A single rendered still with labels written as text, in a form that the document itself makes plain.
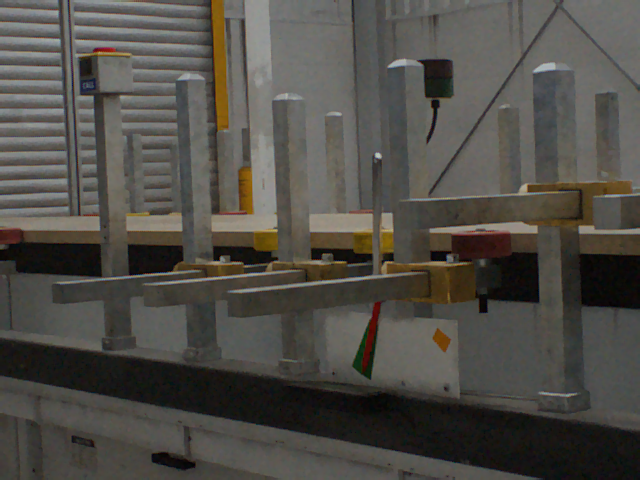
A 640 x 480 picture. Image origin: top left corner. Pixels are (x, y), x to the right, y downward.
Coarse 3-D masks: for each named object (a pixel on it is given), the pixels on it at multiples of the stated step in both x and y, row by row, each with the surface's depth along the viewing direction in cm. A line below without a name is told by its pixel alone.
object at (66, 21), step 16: (64, 0) 455; (64, 16) 456; (64, 32) 456; (64, 48) 457; (64, 64) 457; (64, 80) 459; (64, 96) 459; (64, 112) 459; (64, 128) 460; (80, 144) 460; (80, 160) 460; (80, 176) 460; (80, 192) 460; (80, 208) 460
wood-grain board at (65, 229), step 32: (0, 224) 364; (32, 224) 349; (64, 224) 335; (96, 224) 323; (128, 224) 311; (160, 224) 300; (224, 224) 281; (256, 224) 271; (320, 224) 255; (352, 224) 248; (384, 224) 241; (512, 224) 214
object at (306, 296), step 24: (264, 288) 155; (288, 288) 155; (312, 288) 158; (336, 288) 160; (360, 288) 163; (384, 288) 165; (408, 288) 168; (480, 288) 176; (240, 312) 152; (264, 312) 153; (288, 312) 156
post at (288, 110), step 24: (288, 96) 192; (288, 120) 192; (288, 144) 192; (288, 168) 192; (288, 192) 192; (288, 216) 193; (288, 240) 193; (312, 312) 195; (288, 336) 195; (312, 336) 195
